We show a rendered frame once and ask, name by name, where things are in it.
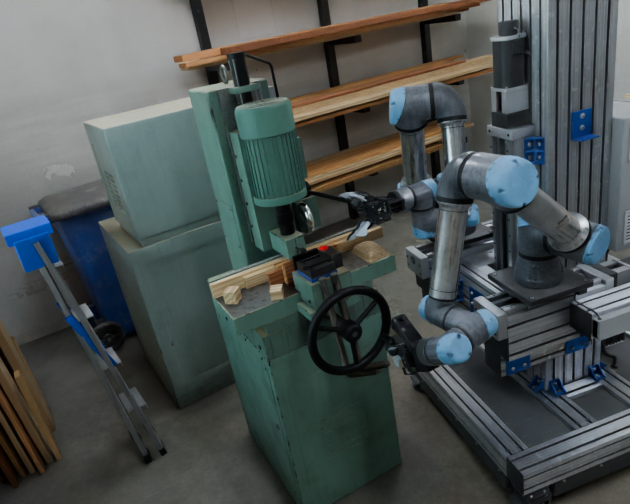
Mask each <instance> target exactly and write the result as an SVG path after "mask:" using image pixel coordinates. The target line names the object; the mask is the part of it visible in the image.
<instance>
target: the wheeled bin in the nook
mask: <svg viewBox="0 0 630 504"><path fill-rule="evenodd" d="M28 208H29V212H30V213H31V215H32V216H33V217H37V216H39V215H38V214H40V213H43V212H44V213H45V214H46V215H44V216H45V217H46V218H47V219H48V220H49V222H50V223H51V224H52V223H54V225H55V227H56V229H57V231H58V233H59V235H60V237H61V239H62V241H63V243H64V245H65V247H66V249H67V252H68V254H69V256H70V258H71V260H72V262H73V264H74V266H75V268H76V270H77V272H78V274H79V276H80V278H81V280H82V282H83V284H84V287H85V289H86V291H87V293H88V295H89V297H90V299H91V301H89V302H86V305H87V306H88V308H89V309H90V310H91V312H92V313H93V315H94V317H95V319H96V321H95V319H94V318H93V317H91V318H88V319H87V320H88V321H89V323H90V325H91V326H92V328H93V330H94V331H95V333H96V335H97V336H98V338H99V339H100V340H101V341H102V343H103V344H104V345H105V346H106V348H105V349H108V348H109V347H112V349H113V350H114V351H116V350H118V349H119V348H120V347H121V346H122V344H123V342H124V340H125V336H127V335H129V334H132V333H134V332H136V329H135V326H134V323H133V320H132V318H131V315H130V312H129V309H128V306H127V303H126V300H125V298H124V295H123V292H122V289H121V286H120V283H119V280H118V278H117V275H116V272H115V269H114V266H113V263H112V260H111V258H110V255H109V252H108V249H107V246H106V243H105V241H104V238H103V235H102V232H101V229H100V226H99V223H98V222H99V221H103V220H106V219H109V218H112V217H115V216H114V214H113V211H112V208H111V205H110V202H109V199H108V196H107V193H106V190H105V187H104V184H103V181H102V179H100V180H96V181H93V182H90V183H87V184H84V185H80V186H77V187H74V188H71V189H67V190H64V191H61V192H58V193H55V194H51V195H48V196H45V197H44V198H42V199H41V200H39V201H38V204H36V205H33V206H30V207H28Z"/></svg>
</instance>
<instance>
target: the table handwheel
mask: <svg viewBox="0 0 630 504"><path fill-rule="evenodd" d="M352 295H365V296H368V297H370V298H372V299H373V301H372V302H371V303H370V305H369V306H368V307H367V308H366V310H365V311H364V312H363V313H362V314H361V315H360V316H359V317H358V319H357V320H356V321H355V322H354V321H353V320H351V319H348V320H345V319H344V318H342V317H341V316H340V315H338V314H337V313H336V316H337V322H336V327H329V326H321V325H320V324H321V322H322V320H323V318H325V319H326V320H328V321H329V322H330V319H329V316H326V317H324V316H325V315H326V313H327V312H328V311H329V310H330V309H331V308H332V307H333V306H334V305H335V304H336V303H337V302H339V301H340V300H342V299H344V298H346V297H349V296H352ZM377 304H378V306H379V308H380V310H381V314H382V327H381V331H380V334H379V337H378V339H377V341H376V343H375V345H374V346H373V347H372V349H371V350H370V351H369V352H368V353H367V354H366V355H365V356H364V357H363V358H361V359H360V360H359V358H358V353H357V348H356V341H358V340H359V339H360V337H361V336H362V327H361V326H360V324H361V323H362V321H363V320H364V319H365V318H366V316H367V315H368V314H369V313H370V312H371V310H372V309H373V308H374V307H375V306H376V305H377ZM390 327H391V313H390V308H389V306H388V303H387V301H386V300H385V298H384V297H383V296H382V295H381V294H380V293H379V292H378V291H377V290H375V289H373V288H371V287H368V286H363V285H354V286H349V287H345V288H343V289H340V290H338V291H337V292H335V293H333V294H332V295H331V296H329V297H328V298H327V299H326V300H325V301H324V302H323V303H322V304H321V305H320V307H319V308H318V309H317V311H316V312H315V314H314V316H313V318H312V320H311V323H310V326H309V330H308V336H307V345H308V351H309V354H310V357H311V359H312V361H313V362H314V363H315V365H316V366H317V367H318V368H319V369H321V370H322V371H324V372H326V373H328V374H331V375H338V376H341V375H349V374H352V373H355V372H357V371H359V370H361V369H363V368H365V367H366V366H367V365H369V364H370V363H371V362H372V361H373V360H374V359H375V358H376V357H377V356H378V355H379V353H380V352H381V350H382V349H383V347H384V345H385V343H386V342H385V341H384V340H383V339H382V338H381V337H380V335H381V333H385V334H387V335H389V332H390ZM318 331H323V332H335V333H339V334H340V336H341V337H343V338H344V339H345V340H346V341H348V342H349V343H350V345H351V350H352V355H353V360H354V363H353V364H350V365H346V366H334V365H331V364H329V363H327V362H326V361H325V360H324V359H323V358H322V357H321V355H320V354H319V351H318V347H317V334H318Z"/></svg>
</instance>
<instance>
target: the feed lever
mask: <svg viewBox="0 0 630 504"><path fill-rule="evenodd" d="M305 183H306V188H307V195H306V196H305V197H304V198H307V197H310V196H311V195H315V196H319V197H323V198H327V199H331V200H335V201H340V202H344V203H348V204H351V207H352V208H354V209H358V208H360V207H361V205H362V201H361V199H360V198H358V197H354V198H353V199H352V200H351V199H346V198H342V197H337V196H333V195H329V194H324V193H320V192H315V191H311V188H310V185H309V183H308V182H307V181H305ZM304 198H302V199H304Z"/></svg>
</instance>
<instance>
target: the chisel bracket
mask: <svg viewBox="0 0 630 504"><path fill-rule="evenodd" d="M269 234H270V238H271V243H272V248H273V249H274V250H276V251H277V252H279V253H280V254H281V255H283V256H284V257H286V258H287V259H289V260H290V259H292V256H295V255H297V254H300V253H301V252H300V250H298V249H296V248H295V247H296V246H298V247H301V248H302V247H305V248H306V244H305V239H304V235H303V234H301V233H300V232H298V231H296V230H295V233H294V234H291V235H287V236H283V235H281V234H280V229H279V228H276V229H273V230H270V231H269Z"/></svg>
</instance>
